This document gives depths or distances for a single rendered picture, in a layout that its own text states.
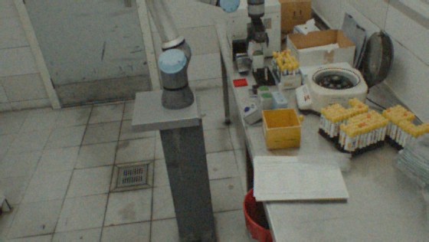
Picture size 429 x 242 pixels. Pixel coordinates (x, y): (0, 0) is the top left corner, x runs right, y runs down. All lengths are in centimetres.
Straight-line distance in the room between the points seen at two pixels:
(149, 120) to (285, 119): 58
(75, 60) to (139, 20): 68
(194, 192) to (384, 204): 100
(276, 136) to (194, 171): 57
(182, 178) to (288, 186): 74
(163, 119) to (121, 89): 206
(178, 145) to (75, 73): 206
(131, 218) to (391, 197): 166
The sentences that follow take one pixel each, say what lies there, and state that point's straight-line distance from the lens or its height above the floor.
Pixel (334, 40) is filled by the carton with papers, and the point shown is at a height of 95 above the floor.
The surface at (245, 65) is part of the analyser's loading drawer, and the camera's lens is 207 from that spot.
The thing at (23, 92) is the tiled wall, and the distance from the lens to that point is 404.
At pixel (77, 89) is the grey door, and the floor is 18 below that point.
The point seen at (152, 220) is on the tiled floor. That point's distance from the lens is 255.
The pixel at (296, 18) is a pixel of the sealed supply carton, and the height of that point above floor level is 95.
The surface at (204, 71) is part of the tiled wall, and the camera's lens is 372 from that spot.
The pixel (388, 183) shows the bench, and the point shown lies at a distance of 147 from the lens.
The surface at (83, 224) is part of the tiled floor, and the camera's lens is 268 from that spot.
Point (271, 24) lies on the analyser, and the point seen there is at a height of 106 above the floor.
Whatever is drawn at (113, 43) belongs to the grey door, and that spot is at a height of 58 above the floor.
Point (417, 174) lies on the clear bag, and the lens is 149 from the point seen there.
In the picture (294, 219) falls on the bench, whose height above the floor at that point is 87.
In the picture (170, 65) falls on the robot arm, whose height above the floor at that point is 112.
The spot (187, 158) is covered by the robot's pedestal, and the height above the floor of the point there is 65.
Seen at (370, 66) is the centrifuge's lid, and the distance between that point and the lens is 190.
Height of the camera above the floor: 184
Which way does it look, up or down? 34 degrees down
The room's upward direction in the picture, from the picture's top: 5 degrees counter-clockwise
